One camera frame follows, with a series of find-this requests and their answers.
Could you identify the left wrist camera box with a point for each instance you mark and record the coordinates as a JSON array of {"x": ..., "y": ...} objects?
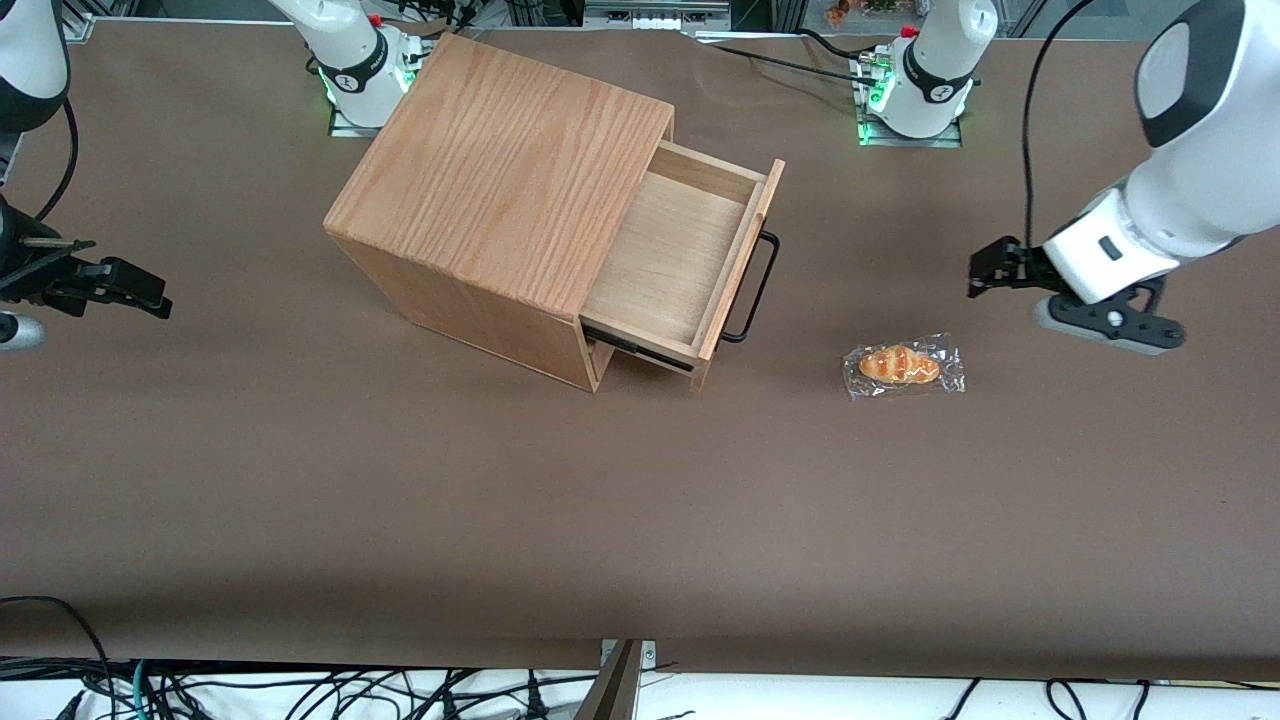
[{"x": 1110, "y": 322}]

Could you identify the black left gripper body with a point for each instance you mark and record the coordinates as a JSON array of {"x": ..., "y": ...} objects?
[{"x": 1026, "y": 265}]

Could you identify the aluminium frame corner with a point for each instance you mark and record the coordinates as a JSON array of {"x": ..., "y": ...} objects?
[{"x": 78, "y": 25}]

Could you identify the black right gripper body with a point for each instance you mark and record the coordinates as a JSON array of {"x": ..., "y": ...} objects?
[{"x": 22, "y": 262}]

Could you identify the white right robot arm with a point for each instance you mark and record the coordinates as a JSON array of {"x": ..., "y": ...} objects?
[{"x": 350, "y": 50}]

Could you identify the metal table bracket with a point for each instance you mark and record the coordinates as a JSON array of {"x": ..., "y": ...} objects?
[{"x": 622, "y": 680}]

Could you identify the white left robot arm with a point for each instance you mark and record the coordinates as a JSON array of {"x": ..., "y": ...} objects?
[{"x": 1190, "y": 150}]

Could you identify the grey power strip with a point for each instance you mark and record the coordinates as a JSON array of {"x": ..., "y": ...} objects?
[{"x": 655, "y": 12}]

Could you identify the wrapped bread roll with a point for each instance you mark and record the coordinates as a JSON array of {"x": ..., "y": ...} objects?
[{"x": 898, "y": 365}]

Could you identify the wooden drawer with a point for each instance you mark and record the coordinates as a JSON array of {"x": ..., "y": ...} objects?
[{"x": 670, "y": 250}]

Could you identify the wooden drawer cabinet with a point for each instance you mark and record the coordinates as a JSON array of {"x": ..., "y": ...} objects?
[{"x": 500, "y": 170}]

